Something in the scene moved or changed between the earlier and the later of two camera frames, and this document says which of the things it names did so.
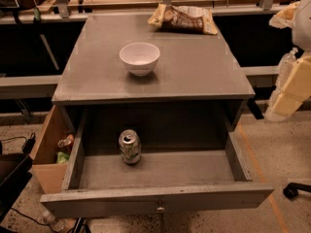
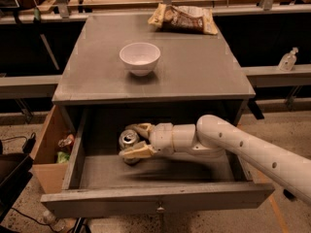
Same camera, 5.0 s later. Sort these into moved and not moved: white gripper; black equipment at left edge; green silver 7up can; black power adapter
Moved: white gripper
Not moved: green silver 7up can; black power adapter; black equipment at left edge
